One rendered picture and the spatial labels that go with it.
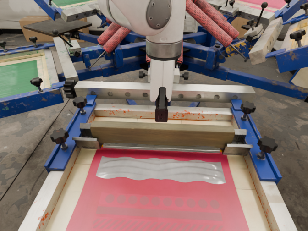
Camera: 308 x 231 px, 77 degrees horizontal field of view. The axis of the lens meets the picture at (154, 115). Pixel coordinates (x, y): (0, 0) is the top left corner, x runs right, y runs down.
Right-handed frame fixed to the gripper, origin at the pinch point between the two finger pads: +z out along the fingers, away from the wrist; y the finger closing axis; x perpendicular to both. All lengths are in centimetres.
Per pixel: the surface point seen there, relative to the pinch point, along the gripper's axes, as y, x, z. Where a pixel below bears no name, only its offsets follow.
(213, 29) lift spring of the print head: -61, 24, -4
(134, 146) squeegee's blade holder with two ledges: 2.0, -7.8, 12.5
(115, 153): 1.8, -13.8, 16.5
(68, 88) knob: -22.5, -36.3, 8.2
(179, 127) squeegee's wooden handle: 0.1, 5.2, 6.0
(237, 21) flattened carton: -403, 151, 71
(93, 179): 11.1, -18.2, 16.7
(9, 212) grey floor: -19, -107, 112
